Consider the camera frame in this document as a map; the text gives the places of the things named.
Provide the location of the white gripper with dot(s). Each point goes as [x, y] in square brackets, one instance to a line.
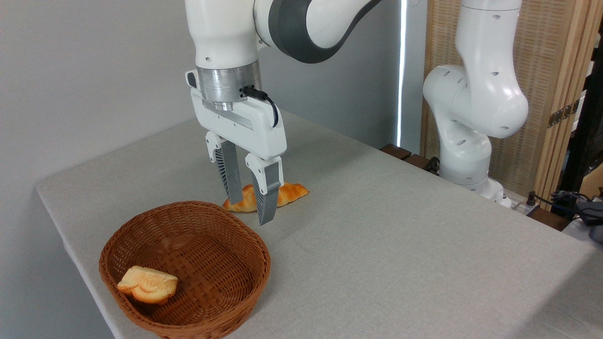
[245, 125]

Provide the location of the long twisted golden bread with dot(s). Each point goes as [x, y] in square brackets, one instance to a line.
[292, 192]

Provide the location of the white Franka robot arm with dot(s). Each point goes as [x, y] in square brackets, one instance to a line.
[221, 28]

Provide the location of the brown woven wicker basket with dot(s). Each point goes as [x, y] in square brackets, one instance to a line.
[207, 254]

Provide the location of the pale folded bread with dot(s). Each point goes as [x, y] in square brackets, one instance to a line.
[148, 285]

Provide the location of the grey tablecloth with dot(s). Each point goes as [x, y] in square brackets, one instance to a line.
[400, 259]

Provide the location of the brass screen hinge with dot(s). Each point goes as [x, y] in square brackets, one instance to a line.
[563, 114]

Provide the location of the bamboo folding screen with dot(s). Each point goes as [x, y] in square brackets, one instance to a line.
[541, 47]

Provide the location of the black power adapter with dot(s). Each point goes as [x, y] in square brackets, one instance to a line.
[591, 214]

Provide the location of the brown cardboard box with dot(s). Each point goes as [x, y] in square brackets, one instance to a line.
[593, 183]

